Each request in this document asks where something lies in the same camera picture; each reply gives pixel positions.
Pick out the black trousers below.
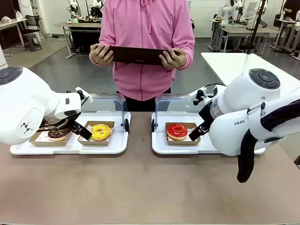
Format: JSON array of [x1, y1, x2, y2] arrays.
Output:
[[116, 87, 172, 112]]

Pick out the white display case base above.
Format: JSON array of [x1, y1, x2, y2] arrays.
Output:
[[151, 111, 266, 155], [9, 111, 131, 156]]

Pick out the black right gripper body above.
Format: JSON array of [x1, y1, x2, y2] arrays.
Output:
[[198, 100, 215, 129]]

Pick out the white desk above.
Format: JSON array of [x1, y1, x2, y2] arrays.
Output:
[[0, 18, 28, 49]]

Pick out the black office chair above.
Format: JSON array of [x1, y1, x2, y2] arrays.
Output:
[[24, 14, 47, 36]]

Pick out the chocolate glazed donut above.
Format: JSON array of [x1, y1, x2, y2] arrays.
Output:
[[47, 127, 72, 142]]

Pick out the pink hoodie torso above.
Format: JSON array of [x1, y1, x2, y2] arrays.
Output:
[[98, 0, 195, 101]]

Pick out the grey plastic stool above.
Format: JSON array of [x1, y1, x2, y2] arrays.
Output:
[[22, 32, 43, 53]]

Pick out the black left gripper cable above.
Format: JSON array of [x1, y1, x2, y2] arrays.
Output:
[[39, 119, 69, 131]]

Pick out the pink-sleeved left forearm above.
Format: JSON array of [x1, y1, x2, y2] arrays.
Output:
[[174, 23, 195, 57]]

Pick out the yellow sprinkled donut in box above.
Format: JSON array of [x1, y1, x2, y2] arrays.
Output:
[[77, 120, 116, 146]]

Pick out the grey workbench with black frame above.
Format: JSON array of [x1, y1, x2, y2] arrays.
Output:
[[53, 22, 104, 60]]

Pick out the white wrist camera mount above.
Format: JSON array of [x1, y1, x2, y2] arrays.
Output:
[[75, 87, 93, 104], [188, 86, 208, 105]]

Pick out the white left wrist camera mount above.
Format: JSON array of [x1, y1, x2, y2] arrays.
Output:
[[75, 87, 93, 104]]

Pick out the background person in dark clothes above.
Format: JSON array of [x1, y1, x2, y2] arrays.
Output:
[[282, 0, 300, 47]]

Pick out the black camera stand pole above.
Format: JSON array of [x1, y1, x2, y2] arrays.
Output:
[[245, 0, 268, 55]]

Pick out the dark brown serving tray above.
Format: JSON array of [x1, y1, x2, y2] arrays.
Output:
[[100, 45, 186, 67]]

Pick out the clear display case lid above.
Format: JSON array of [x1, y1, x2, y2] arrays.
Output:
[[151, 93, 207, 133], [79, 92, 130, 135]]

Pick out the person's right hand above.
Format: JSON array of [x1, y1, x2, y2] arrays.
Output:
[[89, 44, 115, 66]]

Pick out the red glazed donut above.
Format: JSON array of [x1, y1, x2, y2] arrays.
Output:
[[166, 124, 188, 142], [165, 122, 202, 146]]

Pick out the grey background workbench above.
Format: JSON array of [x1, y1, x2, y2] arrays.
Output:
[[217, 24, 280, 53]]

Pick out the person's left hand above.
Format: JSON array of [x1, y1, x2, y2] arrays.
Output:
[[159, 47, 187, 70]]

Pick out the white side table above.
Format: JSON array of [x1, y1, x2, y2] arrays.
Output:
[[201, 52, 300, 86]]

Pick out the black fabric cable sleeve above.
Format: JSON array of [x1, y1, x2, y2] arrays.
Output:
[[236, 99, 300, 183]]

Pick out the brown paper food boat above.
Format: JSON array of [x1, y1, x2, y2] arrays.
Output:
[[29, 131, 75, 147]]

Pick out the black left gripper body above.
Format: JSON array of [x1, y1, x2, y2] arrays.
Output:
[[66, 112, 82, 135]]

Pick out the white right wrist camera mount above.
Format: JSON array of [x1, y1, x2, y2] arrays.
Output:
[[188, 86, 208, 105]]

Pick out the pink-sleeved right forearm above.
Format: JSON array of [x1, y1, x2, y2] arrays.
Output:
[[92, 21, 113, 49]]

